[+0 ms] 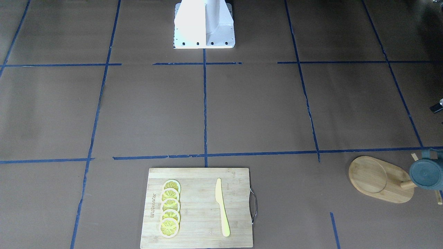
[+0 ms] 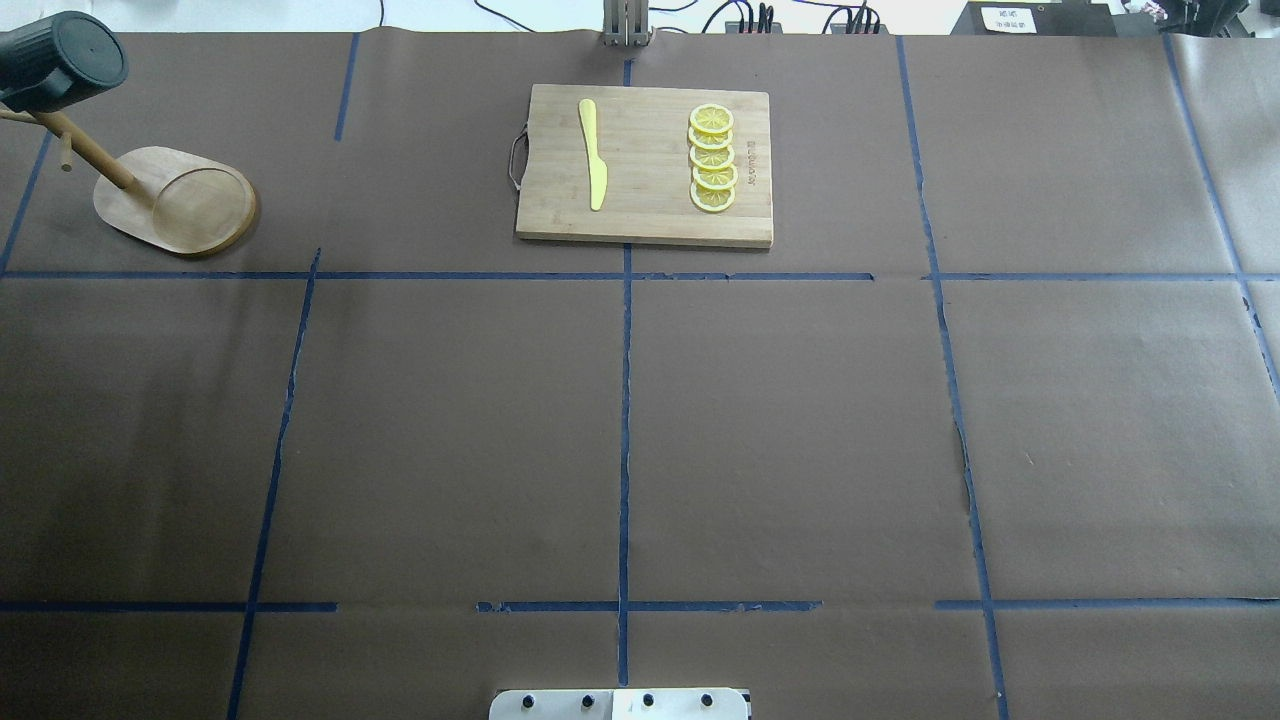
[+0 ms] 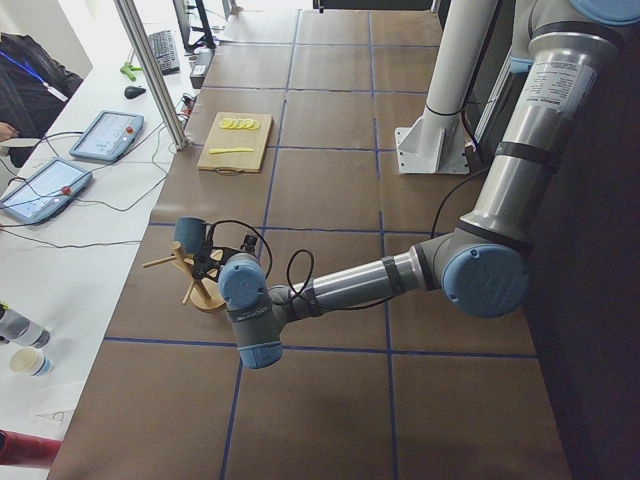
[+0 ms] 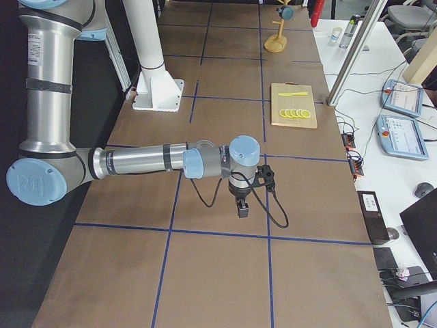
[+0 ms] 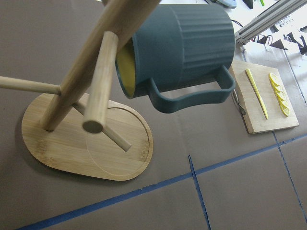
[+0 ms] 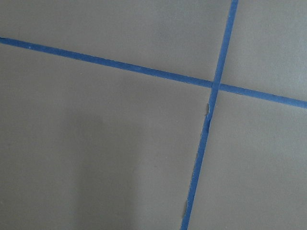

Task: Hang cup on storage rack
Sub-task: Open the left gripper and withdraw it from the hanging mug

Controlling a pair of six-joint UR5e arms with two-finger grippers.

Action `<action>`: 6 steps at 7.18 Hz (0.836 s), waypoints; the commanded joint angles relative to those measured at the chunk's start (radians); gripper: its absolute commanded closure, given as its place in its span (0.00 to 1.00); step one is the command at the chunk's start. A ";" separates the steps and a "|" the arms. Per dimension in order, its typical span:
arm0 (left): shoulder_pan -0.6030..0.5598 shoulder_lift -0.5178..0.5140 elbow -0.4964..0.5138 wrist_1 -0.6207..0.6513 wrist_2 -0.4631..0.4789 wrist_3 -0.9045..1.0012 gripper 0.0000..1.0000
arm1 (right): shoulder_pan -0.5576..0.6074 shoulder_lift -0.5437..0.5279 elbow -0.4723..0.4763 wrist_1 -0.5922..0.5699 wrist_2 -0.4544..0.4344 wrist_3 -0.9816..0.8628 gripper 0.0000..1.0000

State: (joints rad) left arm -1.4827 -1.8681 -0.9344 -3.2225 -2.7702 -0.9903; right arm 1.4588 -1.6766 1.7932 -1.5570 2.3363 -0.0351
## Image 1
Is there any dark green mug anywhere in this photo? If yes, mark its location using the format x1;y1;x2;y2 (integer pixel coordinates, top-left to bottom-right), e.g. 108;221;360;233
409;148;443;191

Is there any wooden cup storage rack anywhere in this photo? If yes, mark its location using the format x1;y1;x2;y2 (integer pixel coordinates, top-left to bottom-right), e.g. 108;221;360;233
349;154;442;205

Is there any yellow plastic knife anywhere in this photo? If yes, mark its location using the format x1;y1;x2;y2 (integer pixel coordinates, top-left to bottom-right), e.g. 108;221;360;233
215;178;230;237

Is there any bamboo cutting board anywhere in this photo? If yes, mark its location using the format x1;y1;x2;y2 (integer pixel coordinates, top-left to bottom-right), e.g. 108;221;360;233
140;167;253;249

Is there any lemon slice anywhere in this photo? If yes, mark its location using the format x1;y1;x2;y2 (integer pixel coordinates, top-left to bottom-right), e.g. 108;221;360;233
160;197;181;212
161;188;180;201
163;179;181;194
160;209;181;223
159;218;180;238

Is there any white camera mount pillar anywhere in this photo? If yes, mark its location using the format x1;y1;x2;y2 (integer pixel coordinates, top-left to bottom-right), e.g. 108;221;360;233
173;0;236;49

